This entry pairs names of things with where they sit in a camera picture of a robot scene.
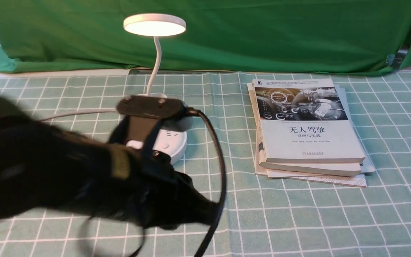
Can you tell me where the green backdrop cloth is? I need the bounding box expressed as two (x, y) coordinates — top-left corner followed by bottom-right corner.
(0, 0), (411, 75)

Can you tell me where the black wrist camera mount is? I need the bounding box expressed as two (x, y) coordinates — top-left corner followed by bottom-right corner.
(108, 95), (194, 163)

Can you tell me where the white desk lamp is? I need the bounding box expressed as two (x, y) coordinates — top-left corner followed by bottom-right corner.
(123, 13), (187, 164)

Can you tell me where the black camera cable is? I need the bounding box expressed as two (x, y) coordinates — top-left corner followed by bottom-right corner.
(79, 107), (227, 257)

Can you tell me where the white lamp power cord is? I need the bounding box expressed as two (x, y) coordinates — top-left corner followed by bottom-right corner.
(40, 109), (118, 122)

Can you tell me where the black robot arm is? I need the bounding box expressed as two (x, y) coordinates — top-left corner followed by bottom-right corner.
(0, 95), (226, 229)

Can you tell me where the metal binder clip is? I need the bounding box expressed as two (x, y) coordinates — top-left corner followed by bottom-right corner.
(385, 49), (408, 70)

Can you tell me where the green checkered tablecloth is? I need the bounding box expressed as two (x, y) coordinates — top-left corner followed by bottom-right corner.
(0, 71), (411, 257)

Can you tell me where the white top book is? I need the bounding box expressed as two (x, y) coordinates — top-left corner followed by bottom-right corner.
(252, 79), (366, 164)

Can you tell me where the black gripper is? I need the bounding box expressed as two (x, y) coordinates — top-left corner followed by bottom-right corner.
(120, 150), (221, 230)

